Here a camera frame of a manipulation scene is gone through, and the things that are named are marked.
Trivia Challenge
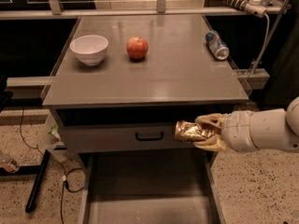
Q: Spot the grey top drawer black handle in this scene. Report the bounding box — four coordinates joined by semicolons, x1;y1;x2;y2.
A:
59;122;194;153

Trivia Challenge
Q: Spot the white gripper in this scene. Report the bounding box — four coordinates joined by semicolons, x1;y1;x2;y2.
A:
193;110;258;153

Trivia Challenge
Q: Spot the black metal floor bar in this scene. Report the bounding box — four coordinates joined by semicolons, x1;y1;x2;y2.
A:
25;150;50;214

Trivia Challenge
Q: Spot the blue and silver soda can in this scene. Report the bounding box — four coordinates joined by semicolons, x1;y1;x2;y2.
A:
206;30;230;61

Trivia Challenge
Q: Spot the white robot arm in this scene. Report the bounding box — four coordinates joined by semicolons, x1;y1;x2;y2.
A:
193;97;299;153

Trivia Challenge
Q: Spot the white striped handheld device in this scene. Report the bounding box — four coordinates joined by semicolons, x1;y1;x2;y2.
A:
220;0;266;18

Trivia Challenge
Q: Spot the red apple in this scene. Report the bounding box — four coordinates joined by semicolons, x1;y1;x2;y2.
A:
126;37;149;60

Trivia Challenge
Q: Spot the grey metal rail beam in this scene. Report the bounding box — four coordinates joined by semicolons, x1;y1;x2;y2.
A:
0;5;292;21

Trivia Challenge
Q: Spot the white ceramic bowl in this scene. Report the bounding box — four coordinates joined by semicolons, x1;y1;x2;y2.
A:
69;35;108;66

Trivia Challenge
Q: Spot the grey drawer cabinet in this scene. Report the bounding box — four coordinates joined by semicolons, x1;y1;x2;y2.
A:
41;14;249;166

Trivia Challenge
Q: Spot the crushed orange soda can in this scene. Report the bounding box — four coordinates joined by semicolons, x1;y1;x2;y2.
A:
175;120;221;142

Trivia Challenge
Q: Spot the clear plastic bag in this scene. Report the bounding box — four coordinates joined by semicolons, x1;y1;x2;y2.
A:
38;115;67;162

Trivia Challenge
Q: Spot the open grey middle drawer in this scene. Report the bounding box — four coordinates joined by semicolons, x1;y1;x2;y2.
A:
78;148;226;224

